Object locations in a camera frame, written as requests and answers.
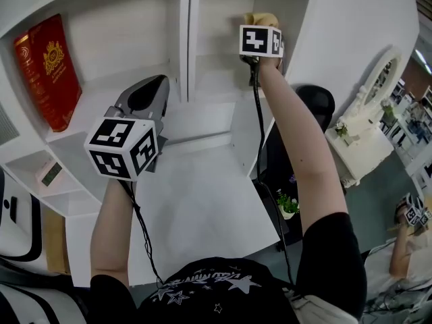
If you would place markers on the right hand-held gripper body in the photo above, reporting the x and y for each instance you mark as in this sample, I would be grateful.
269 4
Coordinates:
256 40

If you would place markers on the white ornate dressing table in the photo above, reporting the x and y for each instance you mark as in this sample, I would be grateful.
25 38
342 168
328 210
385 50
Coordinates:
364 130

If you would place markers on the small flower plant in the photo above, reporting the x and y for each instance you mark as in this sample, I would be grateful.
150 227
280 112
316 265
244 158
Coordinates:
341 129
388 110

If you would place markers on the person's right forearm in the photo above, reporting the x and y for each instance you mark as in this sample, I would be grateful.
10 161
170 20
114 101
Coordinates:
303 147

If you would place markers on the white shelf unit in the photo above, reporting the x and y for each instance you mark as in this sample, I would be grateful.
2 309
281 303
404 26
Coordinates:
128 46

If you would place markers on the small white digital clock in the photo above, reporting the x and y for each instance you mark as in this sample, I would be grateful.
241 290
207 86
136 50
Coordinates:
50 173

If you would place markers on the white desk with drawers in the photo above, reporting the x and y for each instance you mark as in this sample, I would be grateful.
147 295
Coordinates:
202 208

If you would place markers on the small plant in white pot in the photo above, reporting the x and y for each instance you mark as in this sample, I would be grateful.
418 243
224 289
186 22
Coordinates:
288 206

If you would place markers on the yellow wiping cloth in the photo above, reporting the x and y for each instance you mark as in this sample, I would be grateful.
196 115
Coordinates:
261 18

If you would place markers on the black high-back office chair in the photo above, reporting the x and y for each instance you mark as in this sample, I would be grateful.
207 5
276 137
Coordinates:
315 103

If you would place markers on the person's left forearm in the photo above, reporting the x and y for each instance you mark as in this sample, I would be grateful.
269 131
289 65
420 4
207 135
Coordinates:
111 231

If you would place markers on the red book with gold crest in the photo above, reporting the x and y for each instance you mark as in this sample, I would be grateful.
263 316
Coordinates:
50 76

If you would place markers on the person's black star-print clothing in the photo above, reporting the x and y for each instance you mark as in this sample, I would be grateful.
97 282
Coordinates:
236 292

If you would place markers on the beige waist pouch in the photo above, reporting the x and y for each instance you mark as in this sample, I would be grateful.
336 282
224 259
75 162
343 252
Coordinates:
320 307

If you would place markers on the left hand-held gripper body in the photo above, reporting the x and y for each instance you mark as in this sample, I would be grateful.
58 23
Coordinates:
118 147

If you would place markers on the brown cardboard box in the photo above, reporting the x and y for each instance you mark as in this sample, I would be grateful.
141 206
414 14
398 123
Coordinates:
55 245

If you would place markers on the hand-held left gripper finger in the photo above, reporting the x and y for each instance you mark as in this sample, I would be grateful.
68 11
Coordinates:
161 100
135 94

